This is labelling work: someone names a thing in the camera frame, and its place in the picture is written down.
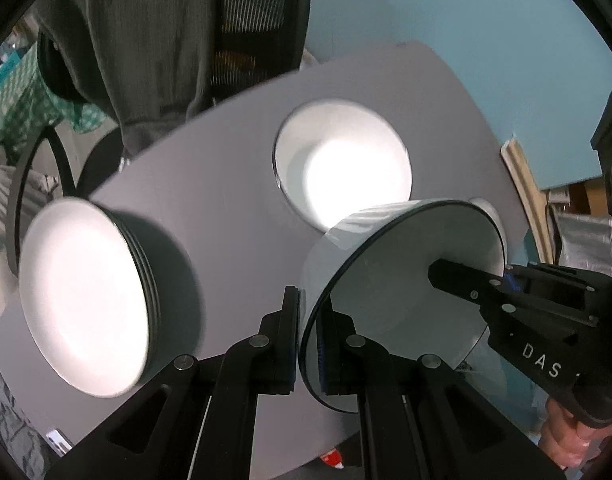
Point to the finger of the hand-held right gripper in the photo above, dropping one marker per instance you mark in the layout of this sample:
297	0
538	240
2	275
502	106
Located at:
561	280
461	282

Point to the black office chair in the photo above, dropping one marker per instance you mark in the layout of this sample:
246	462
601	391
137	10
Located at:
258	35

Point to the light grey bed sheet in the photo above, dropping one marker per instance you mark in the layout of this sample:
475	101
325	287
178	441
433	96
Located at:
1	190

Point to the dark grey fleece jacket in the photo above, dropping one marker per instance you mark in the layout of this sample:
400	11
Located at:
136	35

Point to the grey duvet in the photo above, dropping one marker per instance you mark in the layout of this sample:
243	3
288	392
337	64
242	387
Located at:
8	425

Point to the teal box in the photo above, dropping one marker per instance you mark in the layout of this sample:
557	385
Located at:
1	76

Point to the red and white object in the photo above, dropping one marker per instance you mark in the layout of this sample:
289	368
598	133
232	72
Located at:
332	457

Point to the wooden planks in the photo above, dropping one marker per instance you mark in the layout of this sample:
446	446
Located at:
523	185

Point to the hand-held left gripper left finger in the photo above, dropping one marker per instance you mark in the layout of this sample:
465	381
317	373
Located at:
286	350

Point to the silver foil bag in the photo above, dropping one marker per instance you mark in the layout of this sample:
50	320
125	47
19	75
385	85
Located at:
581	240

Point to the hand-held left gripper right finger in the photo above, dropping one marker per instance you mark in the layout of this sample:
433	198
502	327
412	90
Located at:
327	355

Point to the white plate with dark rim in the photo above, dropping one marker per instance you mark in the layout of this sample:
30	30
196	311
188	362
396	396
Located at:
81	300
154	305
159	310

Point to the person's right hand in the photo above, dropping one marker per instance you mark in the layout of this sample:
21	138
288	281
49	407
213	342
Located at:
566	440

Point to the white bowl with dark rim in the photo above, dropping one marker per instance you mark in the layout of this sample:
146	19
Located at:
493	215
346	170
396	285

